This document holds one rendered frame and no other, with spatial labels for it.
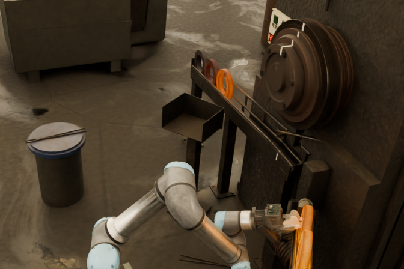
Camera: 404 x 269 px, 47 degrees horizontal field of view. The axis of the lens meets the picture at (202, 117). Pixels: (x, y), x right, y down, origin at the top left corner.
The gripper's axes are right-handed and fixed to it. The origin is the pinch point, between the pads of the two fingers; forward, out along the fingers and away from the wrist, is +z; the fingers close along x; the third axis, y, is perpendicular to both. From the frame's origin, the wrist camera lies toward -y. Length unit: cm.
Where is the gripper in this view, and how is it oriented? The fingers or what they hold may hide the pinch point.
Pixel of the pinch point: (304, 223)
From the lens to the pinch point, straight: 188.6
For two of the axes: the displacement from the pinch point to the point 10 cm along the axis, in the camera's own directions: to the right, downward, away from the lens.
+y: -2.3, -8.6, -4.5
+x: 2.3, -5.0, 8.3
